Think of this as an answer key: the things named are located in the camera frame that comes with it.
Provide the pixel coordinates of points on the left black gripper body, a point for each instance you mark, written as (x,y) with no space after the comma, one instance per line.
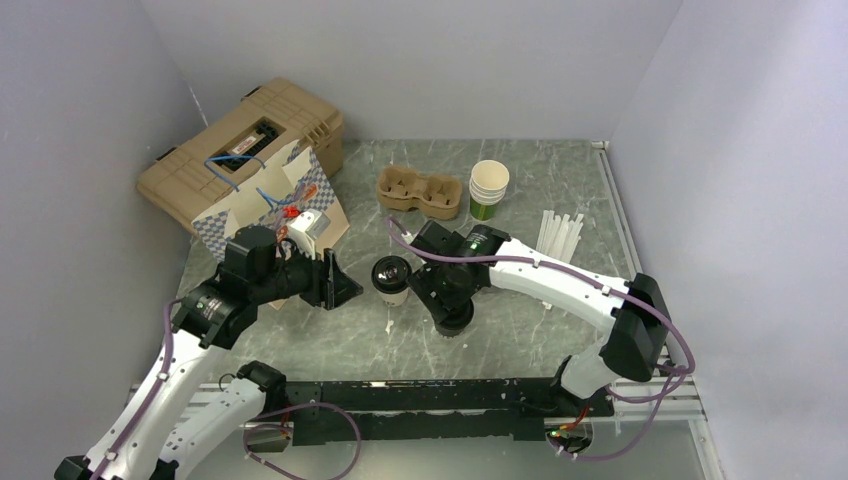
(300,274)

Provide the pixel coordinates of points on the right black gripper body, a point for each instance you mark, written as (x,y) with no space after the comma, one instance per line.
(428,279)

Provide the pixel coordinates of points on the white paper coffee cup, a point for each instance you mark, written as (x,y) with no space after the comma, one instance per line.
(394,299)

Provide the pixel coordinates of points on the blue checkered paper bag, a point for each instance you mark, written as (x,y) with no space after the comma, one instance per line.
(286,184)

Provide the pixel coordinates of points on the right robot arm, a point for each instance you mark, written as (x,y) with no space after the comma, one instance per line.
(632,322)

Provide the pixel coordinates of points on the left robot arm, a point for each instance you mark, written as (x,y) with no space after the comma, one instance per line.
(148,440)

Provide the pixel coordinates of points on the brown cardboard cup carrier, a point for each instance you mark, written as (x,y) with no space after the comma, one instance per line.
(404,189)

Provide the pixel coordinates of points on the stack of paper cups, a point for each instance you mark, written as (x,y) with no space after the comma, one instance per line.
(487,187)

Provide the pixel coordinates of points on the bundle of white straws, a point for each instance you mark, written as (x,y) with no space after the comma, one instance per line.
(559,235)

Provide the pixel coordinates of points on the tan plastic toolbox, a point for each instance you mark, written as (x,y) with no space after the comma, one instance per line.
(189,178)

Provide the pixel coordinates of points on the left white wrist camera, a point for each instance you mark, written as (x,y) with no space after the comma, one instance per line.
(306,229)

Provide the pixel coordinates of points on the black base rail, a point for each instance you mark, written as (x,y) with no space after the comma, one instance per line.
(336,411)

